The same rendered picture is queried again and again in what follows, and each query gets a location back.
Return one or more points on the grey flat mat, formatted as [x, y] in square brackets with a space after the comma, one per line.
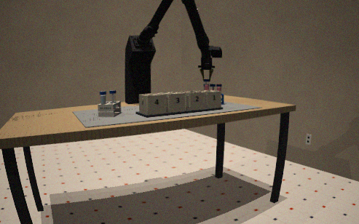
[128, 115]

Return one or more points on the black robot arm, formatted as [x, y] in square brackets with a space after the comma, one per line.
[144, 39]

